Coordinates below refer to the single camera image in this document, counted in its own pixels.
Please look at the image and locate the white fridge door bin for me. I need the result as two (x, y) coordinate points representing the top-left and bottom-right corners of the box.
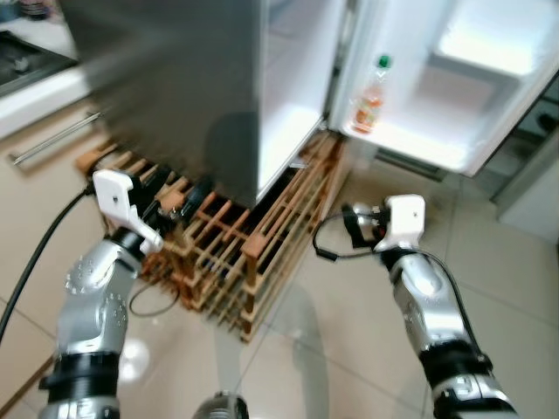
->
(431, 16), (535, 81)

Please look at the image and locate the black cooktop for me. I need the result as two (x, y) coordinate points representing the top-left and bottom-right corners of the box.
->
(0, 33), (78, 99)

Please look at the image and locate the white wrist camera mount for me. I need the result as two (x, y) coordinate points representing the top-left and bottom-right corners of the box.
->
(374, 194), (427, 256)
(92, 168), (165, 256)

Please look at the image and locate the wooden wine rack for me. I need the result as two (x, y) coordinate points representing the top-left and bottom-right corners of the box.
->
(74, 131), (349, 343)

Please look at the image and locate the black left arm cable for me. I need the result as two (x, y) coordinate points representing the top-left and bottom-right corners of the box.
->
(0, 185), (97, 343)

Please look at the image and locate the dark grey cabinet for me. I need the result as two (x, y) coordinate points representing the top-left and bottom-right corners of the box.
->
(482, 74), (559, 206)

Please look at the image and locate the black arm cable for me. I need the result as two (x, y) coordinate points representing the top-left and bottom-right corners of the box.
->
(0, 185), (97, 343)
(312, 213), (396, 263)

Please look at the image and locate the metal drawer handle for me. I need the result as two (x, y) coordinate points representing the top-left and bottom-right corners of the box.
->
(9, 108), (104, 168)

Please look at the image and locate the white fridge door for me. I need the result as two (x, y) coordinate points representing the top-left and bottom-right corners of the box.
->
(328, 0), (559, 178)

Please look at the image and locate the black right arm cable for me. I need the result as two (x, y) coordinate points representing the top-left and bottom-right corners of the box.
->
(312, 213), (396, 263)

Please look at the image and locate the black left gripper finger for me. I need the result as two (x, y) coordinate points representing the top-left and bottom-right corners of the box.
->
(180, 177), (216, 219)

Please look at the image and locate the white kitchen counter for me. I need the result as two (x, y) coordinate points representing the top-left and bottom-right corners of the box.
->
(0, 13), (93, 142)

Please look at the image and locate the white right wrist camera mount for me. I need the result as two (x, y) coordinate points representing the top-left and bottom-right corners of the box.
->
(374, 194), (427, 256)

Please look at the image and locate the grey robot leg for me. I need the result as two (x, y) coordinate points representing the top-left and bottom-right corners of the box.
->
(192, 391), (251, 419)

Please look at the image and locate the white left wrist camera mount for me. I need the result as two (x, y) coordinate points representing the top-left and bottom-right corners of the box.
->
(92, 168), (165, 256)

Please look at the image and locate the silver fridge body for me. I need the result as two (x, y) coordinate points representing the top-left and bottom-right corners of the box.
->
(59, 0), (349, 209)

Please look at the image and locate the orange bottle with green cap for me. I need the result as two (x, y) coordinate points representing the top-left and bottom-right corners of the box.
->
(351, 54), (393, 135)

